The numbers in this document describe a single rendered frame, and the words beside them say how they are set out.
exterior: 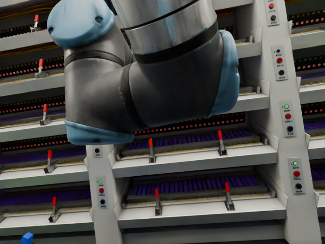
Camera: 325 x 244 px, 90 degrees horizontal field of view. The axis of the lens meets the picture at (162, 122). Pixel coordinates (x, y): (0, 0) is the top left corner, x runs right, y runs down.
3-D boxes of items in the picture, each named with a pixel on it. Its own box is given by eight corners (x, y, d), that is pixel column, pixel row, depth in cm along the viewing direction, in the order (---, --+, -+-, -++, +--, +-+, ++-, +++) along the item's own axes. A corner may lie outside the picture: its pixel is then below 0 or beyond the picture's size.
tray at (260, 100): (269, 108, 59) (271, 81, 55) (108, 128, 65) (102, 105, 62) (245, 97, 77) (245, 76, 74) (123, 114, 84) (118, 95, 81)
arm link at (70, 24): (39, 53, 21) (39, -10, 23) (92, 89, 33) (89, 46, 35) (109, 38, 20) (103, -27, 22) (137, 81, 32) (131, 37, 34)
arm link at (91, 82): (125, 136, 17) (115, 34, 20) (47, 152, 21) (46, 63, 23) (157, 139, 26) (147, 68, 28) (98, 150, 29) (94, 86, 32)
